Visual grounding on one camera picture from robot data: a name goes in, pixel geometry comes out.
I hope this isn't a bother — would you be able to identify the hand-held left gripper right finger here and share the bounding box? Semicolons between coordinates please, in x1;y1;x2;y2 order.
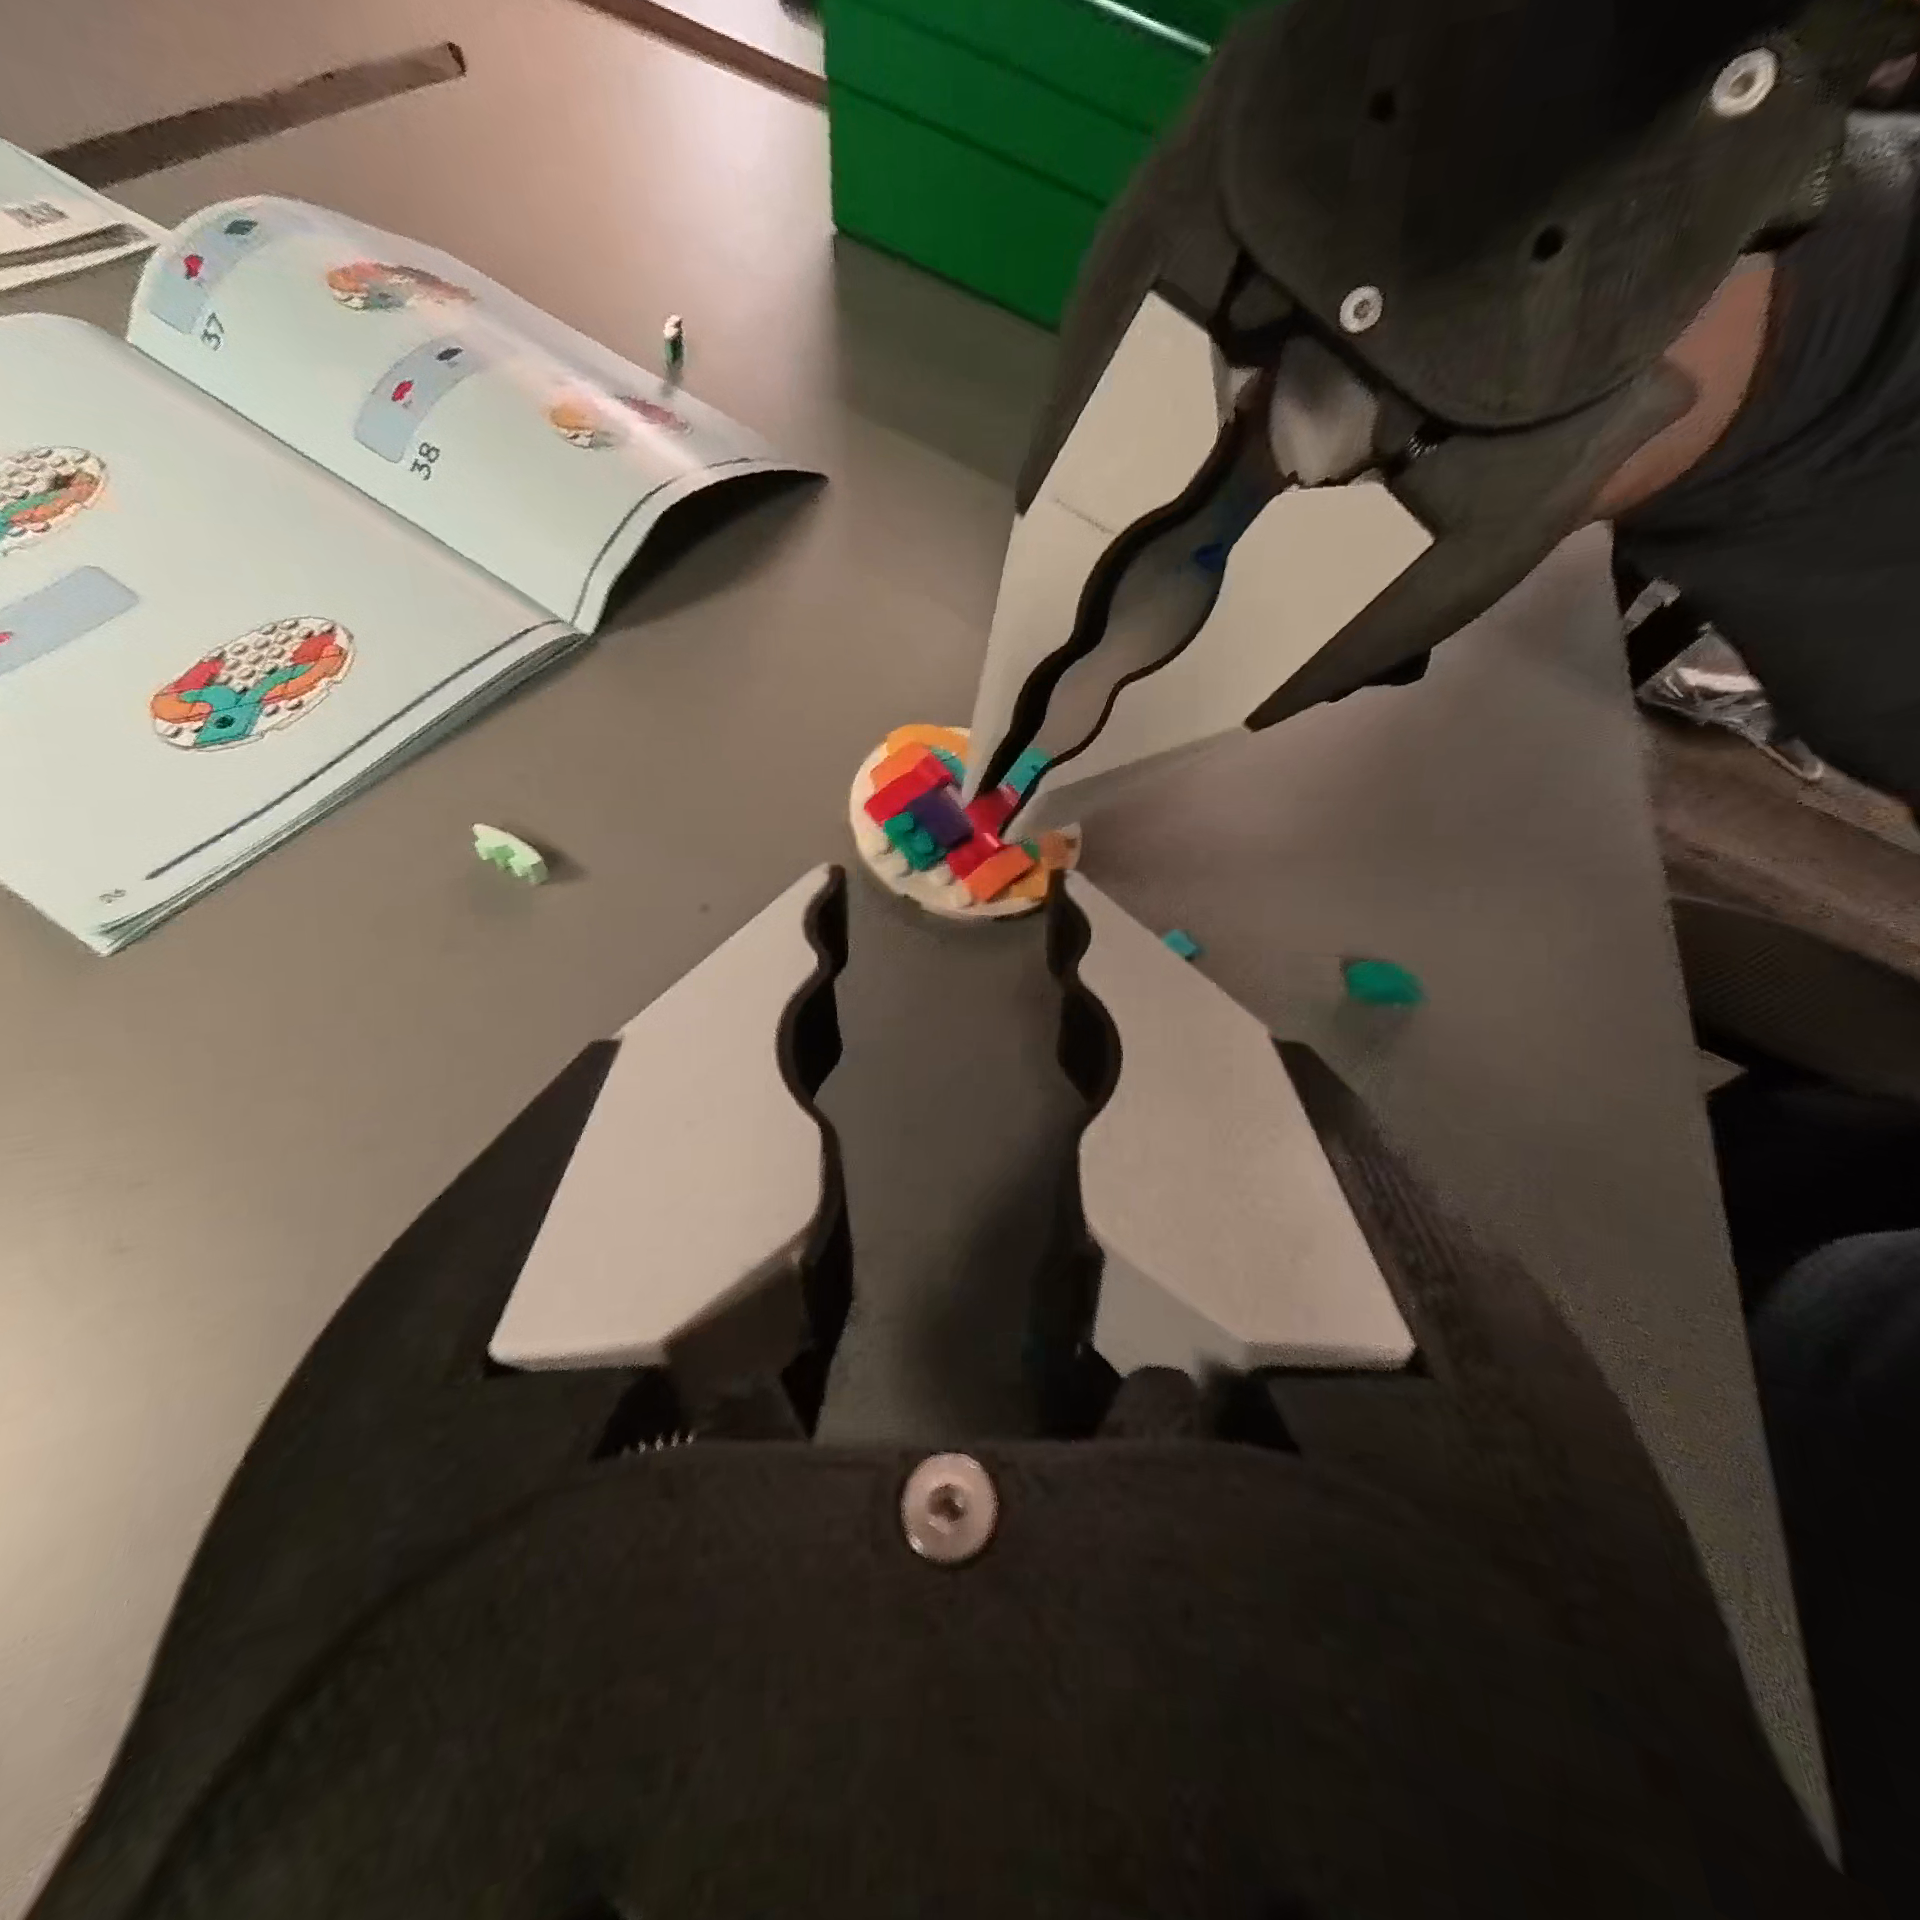
1053;872;1421;1373

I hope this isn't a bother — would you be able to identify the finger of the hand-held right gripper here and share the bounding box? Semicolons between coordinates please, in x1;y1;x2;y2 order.
1020;468;1453;804
972;280;1255;812

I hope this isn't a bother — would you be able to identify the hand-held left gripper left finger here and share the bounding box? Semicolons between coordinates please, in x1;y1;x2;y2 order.
487;862;852;1373

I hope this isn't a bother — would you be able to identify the round colourful lego build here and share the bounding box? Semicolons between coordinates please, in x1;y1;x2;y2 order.
848;722;1085;920

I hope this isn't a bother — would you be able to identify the lego instruction booklet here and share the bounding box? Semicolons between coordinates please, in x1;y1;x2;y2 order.
0;140;169;297
0;192;829;961

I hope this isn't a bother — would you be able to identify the closed lego instruction booklet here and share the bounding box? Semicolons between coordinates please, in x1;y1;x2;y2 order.
0;140;169;297

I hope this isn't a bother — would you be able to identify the green plastic bin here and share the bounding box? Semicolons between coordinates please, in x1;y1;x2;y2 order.
819;0;1221;336

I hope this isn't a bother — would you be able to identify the clear plastic bag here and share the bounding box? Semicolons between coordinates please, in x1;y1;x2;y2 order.
1627;575;1828;783

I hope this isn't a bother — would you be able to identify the person's leg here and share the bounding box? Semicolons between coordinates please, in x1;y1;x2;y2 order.
1747;1223;1920;1877

